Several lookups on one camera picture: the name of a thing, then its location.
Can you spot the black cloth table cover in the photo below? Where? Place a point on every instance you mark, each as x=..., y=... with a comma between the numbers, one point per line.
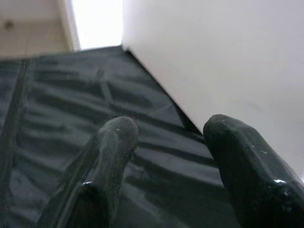
x=59, y=95

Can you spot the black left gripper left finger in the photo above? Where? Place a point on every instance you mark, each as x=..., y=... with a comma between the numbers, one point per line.
x=104, y=166

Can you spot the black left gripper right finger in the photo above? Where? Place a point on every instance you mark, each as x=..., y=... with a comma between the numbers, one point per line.
x=256, y=180

